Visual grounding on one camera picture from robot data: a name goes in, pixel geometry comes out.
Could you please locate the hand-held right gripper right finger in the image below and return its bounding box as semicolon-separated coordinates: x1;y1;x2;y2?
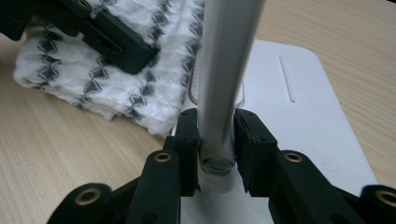
233;107;280;198

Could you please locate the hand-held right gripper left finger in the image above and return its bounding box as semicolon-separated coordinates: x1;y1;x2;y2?
163;107;202;198

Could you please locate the white desk lamp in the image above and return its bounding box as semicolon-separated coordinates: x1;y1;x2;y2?
171;0;378;224

